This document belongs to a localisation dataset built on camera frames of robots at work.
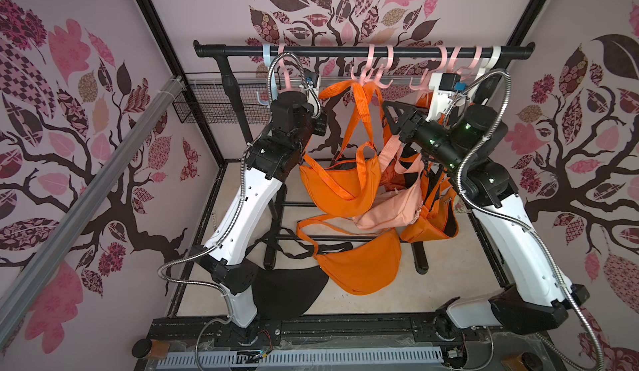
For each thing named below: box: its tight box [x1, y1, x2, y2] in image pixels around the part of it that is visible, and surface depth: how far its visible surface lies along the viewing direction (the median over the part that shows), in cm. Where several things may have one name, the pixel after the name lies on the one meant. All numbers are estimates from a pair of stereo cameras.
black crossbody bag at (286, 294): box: [244, 227, 353, 320], surface depth 89 cm
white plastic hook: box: [474, 45, 502, 82], surface depth 46 cm
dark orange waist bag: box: [379, 154, 407, 192], surface depth 71 cm
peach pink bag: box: [353, 135, 426, 231], surface depth 68 cm
